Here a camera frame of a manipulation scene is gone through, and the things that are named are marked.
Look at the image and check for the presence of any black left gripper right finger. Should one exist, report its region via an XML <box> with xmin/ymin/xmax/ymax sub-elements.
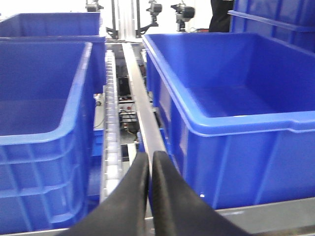
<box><xmin>152</xmin><ymin>151</ymin><xmax>249</xmax><ymax>236</ymax></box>

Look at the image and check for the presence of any large blue plastic bin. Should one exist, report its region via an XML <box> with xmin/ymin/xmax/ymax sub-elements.
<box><xmin>143</xmin><ymin>33</ymin><xmax>315</xmax><ymax>209</ymax></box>

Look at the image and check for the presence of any steel divider rail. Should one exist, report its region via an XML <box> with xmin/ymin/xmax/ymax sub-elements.
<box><xmin>122</xmin><ymin>43</ymin><xmax>166</xmax><ymax>179</ymax></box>

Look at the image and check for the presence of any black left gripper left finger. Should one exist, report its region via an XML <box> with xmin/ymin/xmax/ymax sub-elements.
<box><xmin>59</xmin><ymin>152</ymin><xmax>149</xmax><ymax>236</ymax></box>

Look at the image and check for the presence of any white roller track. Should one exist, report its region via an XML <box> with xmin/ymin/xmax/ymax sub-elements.
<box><xmin>99</xmin><ymin>50</ymin><xmax>123</xmax><ymax>203</ymax></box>

